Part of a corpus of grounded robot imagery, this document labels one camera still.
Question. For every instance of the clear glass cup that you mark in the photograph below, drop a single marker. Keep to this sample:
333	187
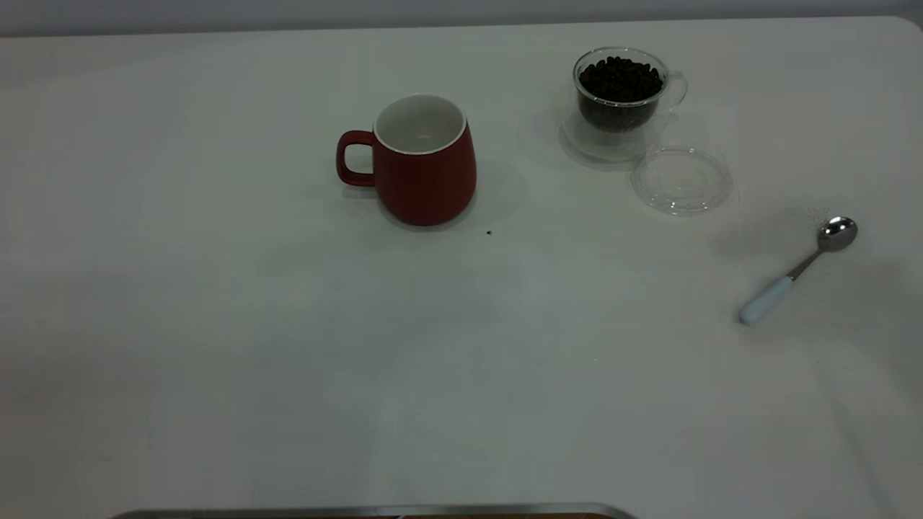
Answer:
606	144

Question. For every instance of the clear glass saucer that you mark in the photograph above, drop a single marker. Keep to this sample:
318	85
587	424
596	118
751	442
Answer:
681	184

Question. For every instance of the grey metal tray edge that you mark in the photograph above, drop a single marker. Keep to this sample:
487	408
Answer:
360	512

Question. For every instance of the dark coffee beans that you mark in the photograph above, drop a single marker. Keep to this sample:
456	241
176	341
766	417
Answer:
620	90

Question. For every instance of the red ceramic mug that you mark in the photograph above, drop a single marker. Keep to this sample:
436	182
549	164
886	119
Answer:
425	180

